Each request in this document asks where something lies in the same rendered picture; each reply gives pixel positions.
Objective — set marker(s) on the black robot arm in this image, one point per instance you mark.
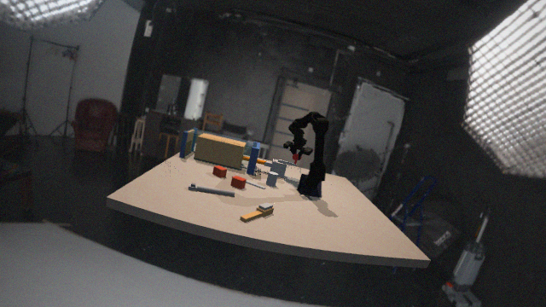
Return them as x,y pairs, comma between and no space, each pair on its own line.
320,126

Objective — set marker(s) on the small red block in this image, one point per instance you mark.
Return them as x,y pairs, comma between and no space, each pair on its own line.
238,182
219,171

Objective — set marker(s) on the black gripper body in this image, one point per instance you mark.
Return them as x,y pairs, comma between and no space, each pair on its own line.
298,144

